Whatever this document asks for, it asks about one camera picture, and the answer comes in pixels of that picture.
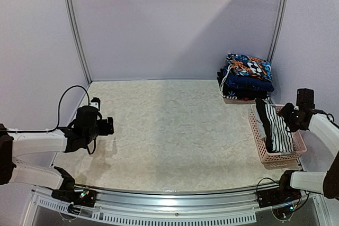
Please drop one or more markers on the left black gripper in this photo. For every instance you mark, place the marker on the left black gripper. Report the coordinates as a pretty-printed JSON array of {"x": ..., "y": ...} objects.
[{"x": 105, "y": 131}]

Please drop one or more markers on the left aluminium corner post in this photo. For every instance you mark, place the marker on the left aluminium corner post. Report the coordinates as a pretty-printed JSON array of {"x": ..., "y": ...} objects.
[{"x": 77, "y": 40}]

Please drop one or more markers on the aluminium corner post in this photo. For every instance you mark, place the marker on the aluminium corner post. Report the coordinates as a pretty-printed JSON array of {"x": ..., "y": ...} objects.
[
  {"x": 277, "y": 29},
  {"x": 77, "y": 40}
]

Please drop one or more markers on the grey garment in basket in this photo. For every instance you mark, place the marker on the grey garment in basket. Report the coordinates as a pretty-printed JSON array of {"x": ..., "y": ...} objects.
[{"x": 261, "y": 130}]

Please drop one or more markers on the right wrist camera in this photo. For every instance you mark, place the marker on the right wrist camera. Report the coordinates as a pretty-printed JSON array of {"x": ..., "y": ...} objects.
[{"x": 305, "y": 98}]

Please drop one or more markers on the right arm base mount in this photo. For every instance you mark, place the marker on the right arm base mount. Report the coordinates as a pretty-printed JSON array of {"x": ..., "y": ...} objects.
[{"x": 279, "y": 196}]

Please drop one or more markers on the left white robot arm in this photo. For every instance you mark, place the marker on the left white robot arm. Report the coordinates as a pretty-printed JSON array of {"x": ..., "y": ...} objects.
[{"x": 15, "y": 143}]

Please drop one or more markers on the black white striped shirt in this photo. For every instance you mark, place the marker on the black white striped shirt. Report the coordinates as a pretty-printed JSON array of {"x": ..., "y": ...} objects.
[{"x": 281, "y": 139}]

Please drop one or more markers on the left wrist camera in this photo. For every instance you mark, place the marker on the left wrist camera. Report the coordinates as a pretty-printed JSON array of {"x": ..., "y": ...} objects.
[{"x": 96, "y": 103}]

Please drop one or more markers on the dark blue folded garment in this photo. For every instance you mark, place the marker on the dark blue folded garment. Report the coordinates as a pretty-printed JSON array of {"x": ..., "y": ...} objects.
[{"x": 248, "y": 83}]

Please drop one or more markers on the aluminium front rail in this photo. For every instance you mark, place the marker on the aluminium front rail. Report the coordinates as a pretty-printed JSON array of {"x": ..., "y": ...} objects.
[{"x": 226, "y": 207}]

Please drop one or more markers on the right aluminium corner post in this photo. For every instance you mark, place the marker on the right aluminium corner post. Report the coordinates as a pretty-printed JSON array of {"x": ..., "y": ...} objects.
[{"x": 277, "y": 29}]

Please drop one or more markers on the black printed folded garment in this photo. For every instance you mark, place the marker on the black printed folded garment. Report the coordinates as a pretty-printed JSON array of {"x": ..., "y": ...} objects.
[{"x": 238, "y": 94}]

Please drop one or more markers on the black garment in basket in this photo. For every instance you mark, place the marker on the black garment in basket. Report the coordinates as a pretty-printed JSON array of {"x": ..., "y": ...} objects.
[{"x": 263, "y": 122}]

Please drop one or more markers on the pink plastic laundry basket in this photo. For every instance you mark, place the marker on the pink plastic laundry basket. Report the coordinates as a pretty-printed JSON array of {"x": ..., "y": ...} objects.
[{"x": 266, "y": 157}]

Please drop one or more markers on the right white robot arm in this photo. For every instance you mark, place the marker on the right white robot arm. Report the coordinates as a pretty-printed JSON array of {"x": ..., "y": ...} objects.
[{"x": 323, "y": 127}]

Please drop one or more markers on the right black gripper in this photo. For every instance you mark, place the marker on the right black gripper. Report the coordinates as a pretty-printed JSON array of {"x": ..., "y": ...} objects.
[{"x": 286, "y": 110}]

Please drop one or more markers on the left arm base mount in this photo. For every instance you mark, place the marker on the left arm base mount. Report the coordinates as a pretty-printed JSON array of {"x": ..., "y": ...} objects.
[{"x": 67, "y": 192}]

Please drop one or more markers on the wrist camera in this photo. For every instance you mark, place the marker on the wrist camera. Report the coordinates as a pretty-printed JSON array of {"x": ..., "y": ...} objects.
[
  {"x": 305, "y": 98},
  {"x": 96, "y": 103}
]

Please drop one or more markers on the blue orange patterned shorts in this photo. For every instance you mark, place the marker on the blue orange patterned shorts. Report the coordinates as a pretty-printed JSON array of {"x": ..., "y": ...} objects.
[{"x": 243, "y": 65}]

